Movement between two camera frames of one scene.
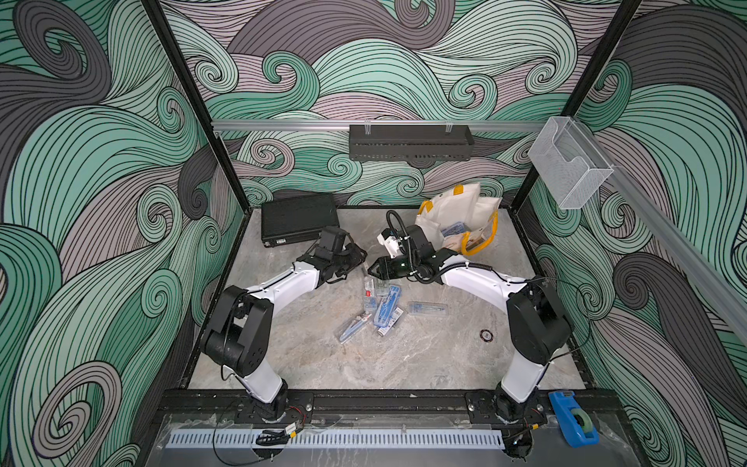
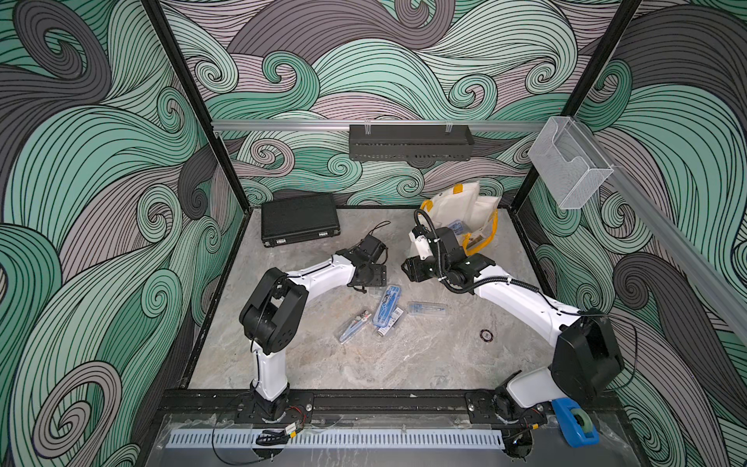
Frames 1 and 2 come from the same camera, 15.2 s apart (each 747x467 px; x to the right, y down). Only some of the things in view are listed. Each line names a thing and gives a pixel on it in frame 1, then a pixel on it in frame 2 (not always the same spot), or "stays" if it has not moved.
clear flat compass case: [428, 308] stays
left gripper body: [346, 260] -> [374, 278]
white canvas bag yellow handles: [460, 219] stays
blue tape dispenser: [576, 421] stays
